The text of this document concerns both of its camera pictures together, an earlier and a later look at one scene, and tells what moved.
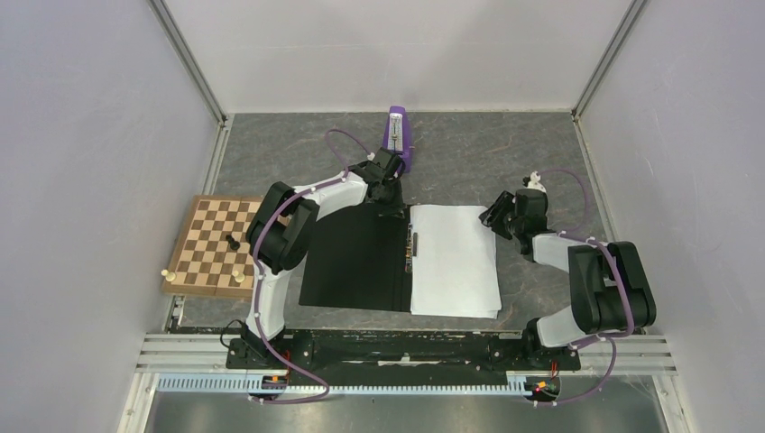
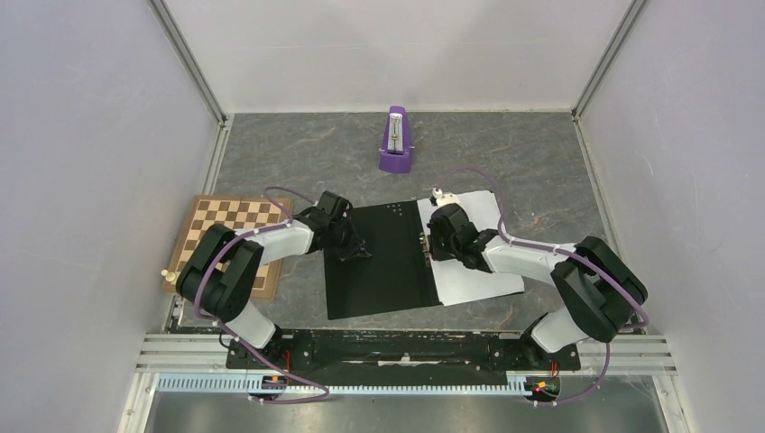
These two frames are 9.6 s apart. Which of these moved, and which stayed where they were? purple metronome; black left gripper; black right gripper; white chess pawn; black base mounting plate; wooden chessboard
Moved: black left gripper; black right gripper
Stayed: black base mounting plate; purple metronome; white chess pawn; wooden chessboard
